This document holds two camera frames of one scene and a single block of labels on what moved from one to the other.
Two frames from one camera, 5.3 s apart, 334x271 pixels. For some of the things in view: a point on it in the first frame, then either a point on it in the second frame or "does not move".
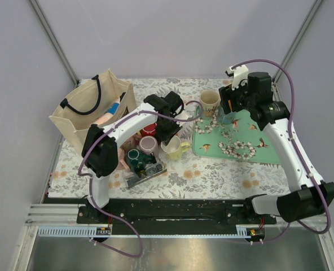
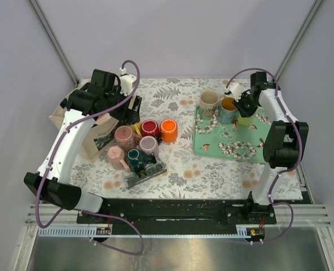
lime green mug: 175,148 -> 246,121
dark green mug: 138,161 does not move
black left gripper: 166,137 -> 130,116
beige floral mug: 210,99 does not move
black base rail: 174,212 does not move
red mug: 149,131 does not move
